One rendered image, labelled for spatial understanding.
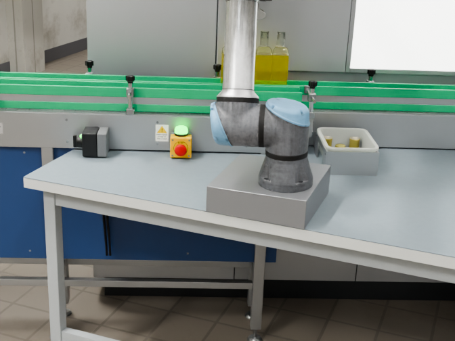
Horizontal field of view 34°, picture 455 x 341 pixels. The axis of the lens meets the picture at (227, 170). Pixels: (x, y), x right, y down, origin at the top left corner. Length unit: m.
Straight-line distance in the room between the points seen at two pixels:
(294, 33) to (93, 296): 1.35
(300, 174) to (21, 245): 1.15
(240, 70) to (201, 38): 0.76
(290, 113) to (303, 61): 0.82
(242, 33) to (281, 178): 0.40
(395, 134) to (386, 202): 0.52
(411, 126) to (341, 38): 0.40
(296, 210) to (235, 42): 0.47
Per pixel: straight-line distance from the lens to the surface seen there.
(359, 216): 2.12
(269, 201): 2.00
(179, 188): 2.24
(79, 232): 2.71
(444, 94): 2.73
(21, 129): 2.58
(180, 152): 2.43
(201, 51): 2.76
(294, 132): 1.98
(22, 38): 6.75
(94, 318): 3.03
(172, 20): 2.74
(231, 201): 2.04
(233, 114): 1.98
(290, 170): 2.01
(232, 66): 2.01
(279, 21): 2.72
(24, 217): 2.72
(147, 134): 2.52
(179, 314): 3.04
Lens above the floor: 1.59
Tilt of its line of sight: 20 degrees down
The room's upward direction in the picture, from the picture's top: 2 degrees clockwise
